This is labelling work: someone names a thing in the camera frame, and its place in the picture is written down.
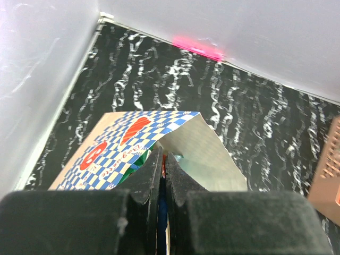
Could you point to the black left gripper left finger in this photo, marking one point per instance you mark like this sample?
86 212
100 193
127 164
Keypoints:
119 221

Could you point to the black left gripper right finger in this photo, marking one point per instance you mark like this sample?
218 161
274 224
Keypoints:
246 222

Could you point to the green snack bag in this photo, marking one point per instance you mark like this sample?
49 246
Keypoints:
137 164

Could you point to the blue checkered paper bag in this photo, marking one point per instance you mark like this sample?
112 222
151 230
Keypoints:
128 149

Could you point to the pink desk organizer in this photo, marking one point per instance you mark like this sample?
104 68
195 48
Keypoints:
324 191

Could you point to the pink tape strip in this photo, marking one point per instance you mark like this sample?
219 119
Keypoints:
207 51

